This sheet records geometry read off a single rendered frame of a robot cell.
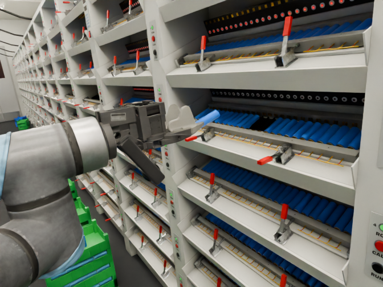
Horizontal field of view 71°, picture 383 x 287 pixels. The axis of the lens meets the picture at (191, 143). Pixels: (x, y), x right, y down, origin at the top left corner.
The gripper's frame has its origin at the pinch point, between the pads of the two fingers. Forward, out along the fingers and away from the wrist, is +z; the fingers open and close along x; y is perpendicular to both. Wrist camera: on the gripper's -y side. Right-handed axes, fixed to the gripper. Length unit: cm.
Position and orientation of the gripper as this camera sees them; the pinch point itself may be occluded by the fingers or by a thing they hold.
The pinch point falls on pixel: (195, 126)
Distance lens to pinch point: 57.8
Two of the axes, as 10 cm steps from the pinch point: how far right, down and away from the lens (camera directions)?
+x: -5.7, -1.8, 8.0
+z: 8.1, -2.6, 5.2
